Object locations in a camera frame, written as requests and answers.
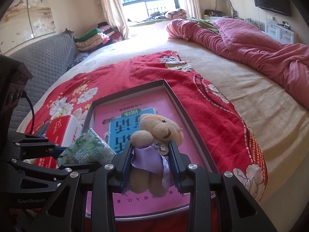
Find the small bear purple ribbon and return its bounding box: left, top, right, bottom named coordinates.
left=128, top=114, right=184, bottom=197

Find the green floral tissue pack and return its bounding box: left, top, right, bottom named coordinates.
left=57, top=128, right=116, bottom=166

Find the red floral blanket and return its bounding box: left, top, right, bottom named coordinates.
left=27, top=51, right=267, bottom=201

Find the grey tray with pink book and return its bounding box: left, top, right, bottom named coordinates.
left=84, top=80, right=218, bottom=220

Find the red tissue pack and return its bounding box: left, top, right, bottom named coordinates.
left=35, top=115, right=82, bottom=169

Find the beige bed sheet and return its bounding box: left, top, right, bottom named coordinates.
left=17, top=25, right=309, bottom=203

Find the grey quilted headboard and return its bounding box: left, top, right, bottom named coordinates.
left=8, top=30, right=79, bottom=128

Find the stack of folded blankets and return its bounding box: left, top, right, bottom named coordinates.
left=74, top=21, right=124, bottom=53

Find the pink quilted comforter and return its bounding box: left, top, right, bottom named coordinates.
left=166, top=18, right=308, bottom=108

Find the cream curtain left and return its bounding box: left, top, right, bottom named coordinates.
left=101, top=0, right=129, bottom=39

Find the folded blanket on windowsill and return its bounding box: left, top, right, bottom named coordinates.
left=165, top=9, right=187, bottom=19

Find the white drawer cabinet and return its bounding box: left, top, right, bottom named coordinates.
left=265, top=21, right=295, bottom=44

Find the heart shaped mirror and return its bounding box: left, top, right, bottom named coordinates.
left=215, top=0, right=237, bottom=18

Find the three panel floral painting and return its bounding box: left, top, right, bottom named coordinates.
left=1, top=0, right=56, bottom=54

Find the black cable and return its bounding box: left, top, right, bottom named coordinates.
left=21, top=90, right=36, bottom=136

